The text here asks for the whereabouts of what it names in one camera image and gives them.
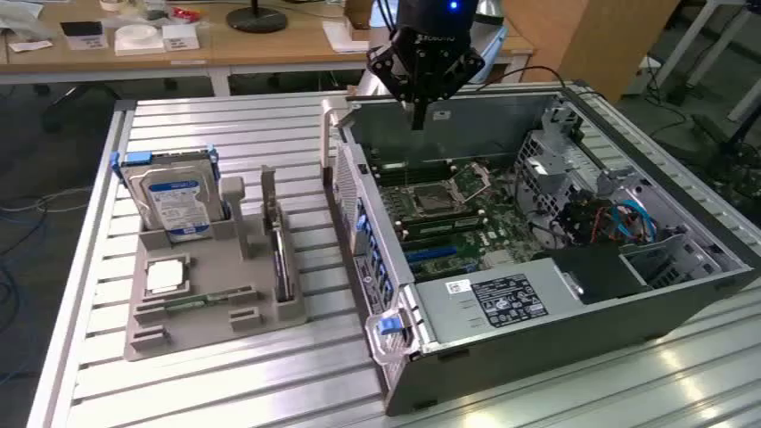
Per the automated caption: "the silver CPU chip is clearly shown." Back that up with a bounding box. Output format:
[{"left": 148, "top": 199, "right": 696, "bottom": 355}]
[{"left": 145, "top": 262, "right": 187, "bottom": 296}]

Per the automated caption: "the black round lamp base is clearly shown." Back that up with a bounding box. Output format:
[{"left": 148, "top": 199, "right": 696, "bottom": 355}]
[{"left": 225, "top": 0, "right": 289, "bottom": 34}]

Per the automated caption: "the graphics card with metal bracket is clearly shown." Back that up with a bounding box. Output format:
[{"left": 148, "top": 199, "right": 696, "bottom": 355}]
[{"left": 259, "top": 163, "right": 297, "bottom": 307}]

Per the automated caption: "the open grey PC case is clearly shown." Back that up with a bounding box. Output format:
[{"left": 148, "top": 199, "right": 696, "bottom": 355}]
[{"left": 320, "top": 78, "right": 761, "bottom": 418}]

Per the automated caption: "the grey power supply unit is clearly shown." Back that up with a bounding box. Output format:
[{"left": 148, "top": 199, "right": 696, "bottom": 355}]
[{"left": 413, "top": 258, "right": 588, "bottom": 345}]

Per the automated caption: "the green RAM stick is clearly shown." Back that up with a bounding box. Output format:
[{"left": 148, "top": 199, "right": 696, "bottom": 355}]
[
  {"left": 163, "top": 289, "right": 239, "bottom": 312},
  {"left": 408, "top": 217, "right": 485, "bottom": 237}
]

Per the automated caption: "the grey plastic parts rack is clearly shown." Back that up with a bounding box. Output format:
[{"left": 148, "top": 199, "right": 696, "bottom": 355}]
[{"left": 123, "top": 176, "right": 311, "bottom": 362}]

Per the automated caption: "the wooden desk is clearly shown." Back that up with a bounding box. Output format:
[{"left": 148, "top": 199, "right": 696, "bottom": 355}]
[{"left": 0, "top": 0, "right": 536, "bottom": 86}]

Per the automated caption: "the red wire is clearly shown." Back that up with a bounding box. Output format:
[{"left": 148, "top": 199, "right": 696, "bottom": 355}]
[{"left": 592, "top": 204, "right": 615, "bottom": 244}]

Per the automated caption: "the black cable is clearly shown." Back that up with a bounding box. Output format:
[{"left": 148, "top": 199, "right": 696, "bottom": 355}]
[{"left": 475, "top": 65, "right": 597, "bottom": 97}]

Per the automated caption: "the blue expansion slot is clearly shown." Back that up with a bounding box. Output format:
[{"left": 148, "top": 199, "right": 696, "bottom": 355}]
[{"left": 405, "top": 247, "right": 459, "bottom": 265}]

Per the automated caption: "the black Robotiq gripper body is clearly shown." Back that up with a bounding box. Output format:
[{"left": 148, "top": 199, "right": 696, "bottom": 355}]
[{"left": 392, "top": 0, "right": 479, "bottom": 75}]

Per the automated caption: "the metal socket cover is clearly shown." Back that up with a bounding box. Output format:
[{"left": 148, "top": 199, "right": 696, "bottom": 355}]
[{"left": 449, "top": 162, "right": 493, "bottom": 202}]

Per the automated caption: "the white box with black lid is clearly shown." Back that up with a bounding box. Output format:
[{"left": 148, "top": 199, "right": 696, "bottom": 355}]
[{"left": 59, "top": 21, "right": 109, "bottom": 51}]

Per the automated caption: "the black RAM slot bank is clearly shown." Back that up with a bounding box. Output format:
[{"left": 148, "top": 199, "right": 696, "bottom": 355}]
[{"left": 371, "top": 158, "right": 455, "bottom": 187}]

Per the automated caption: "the hard disk with blue rails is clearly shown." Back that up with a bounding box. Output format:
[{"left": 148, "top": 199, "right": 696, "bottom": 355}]
[{"left": 109, "top": 149, "right": 223, "bottom": 244}]

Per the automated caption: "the green motherboard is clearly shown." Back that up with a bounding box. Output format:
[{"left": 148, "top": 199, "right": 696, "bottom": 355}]
[{"left": 361, "top": 153, "right": 572, "bottom": 282}]

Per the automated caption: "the metal disk bay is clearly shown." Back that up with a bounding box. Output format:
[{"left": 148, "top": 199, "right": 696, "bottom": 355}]
[{"left": 513, "top": 129, "right": 653, "bottom": 226}]

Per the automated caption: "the flat white carton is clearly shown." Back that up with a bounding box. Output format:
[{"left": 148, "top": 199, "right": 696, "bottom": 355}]
[{"left": 321, "top": 20, "right": 373, "bottom": 54}]

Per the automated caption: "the CPU socket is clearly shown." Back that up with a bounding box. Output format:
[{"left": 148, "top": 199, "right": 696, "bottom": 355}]
[{"left": 407, "top": 182, "right": 460, "bottom": 216}]

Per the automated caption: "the white desk frame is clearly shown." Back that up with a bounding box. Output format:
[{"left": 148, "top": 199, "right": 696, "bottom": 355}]
[{"left": 651, "top": 0, "right": 761, "bottom": 122}]

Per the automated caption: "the blue wire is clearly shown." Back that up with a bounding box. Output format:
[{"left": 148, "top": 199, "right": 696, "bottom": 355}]
[{"left": 615, "top": 202, "right": 659, "bottom": 244}]

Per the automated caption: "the wooden cabinet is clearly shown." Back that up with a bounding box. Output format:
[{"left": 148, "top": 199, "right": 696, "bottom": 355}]
[{"left": 492, "top": 0, "right": 683, "bottom": 102}]

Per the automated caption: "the small white box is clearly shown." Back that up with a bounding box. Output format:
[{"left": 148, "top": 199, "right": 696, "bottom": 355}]
[{"left": 160, "top": 22, "right": 200, "bottom": 52}]

